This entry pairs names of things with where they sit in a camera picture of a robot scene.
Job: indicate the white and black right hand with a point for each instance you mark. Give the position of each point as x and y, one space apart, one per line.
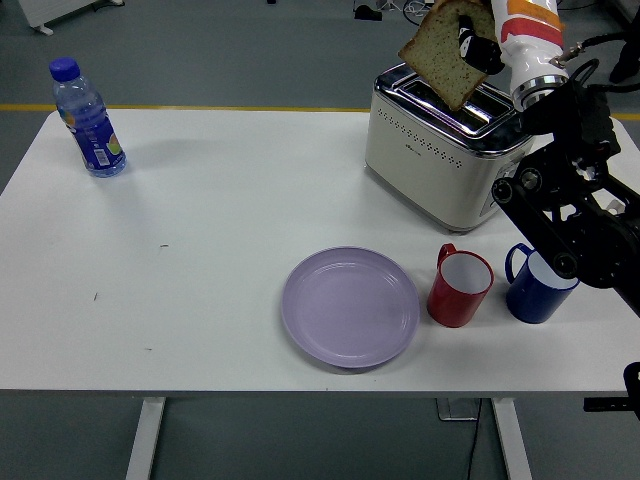
532 35

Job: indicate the slice of bread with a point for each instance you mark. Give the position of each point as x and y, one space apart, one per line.
442 55

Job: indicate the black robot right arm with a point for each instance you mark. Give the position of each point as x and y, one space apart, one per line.
570 200

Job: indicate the purple plate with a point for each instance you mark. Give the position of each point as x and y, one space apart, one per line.
350 310

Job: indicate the person's leg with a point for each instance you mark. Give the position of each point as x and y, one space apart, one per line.
627 65

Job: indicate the cream and chrome toaster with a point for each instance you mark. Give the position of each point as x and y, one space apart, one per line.
430 165

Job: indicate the blue mug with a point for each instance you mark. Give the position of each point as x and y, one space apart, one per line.
530 302

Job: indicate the red mug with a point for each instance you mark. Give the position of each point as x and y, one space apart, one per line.
450 300

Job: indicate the black table control panel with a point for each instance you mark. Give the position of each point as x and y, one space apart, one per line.
605 405

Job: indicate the white table leg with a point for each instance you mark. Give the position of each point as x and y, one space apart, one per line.
146 440
512 440

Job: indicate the clear bottle with blue cap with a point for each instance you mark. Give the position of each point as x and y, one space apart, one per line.
92 130

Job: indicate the grey bracket under table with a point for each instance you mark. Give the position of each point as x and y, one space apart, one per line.
452 410

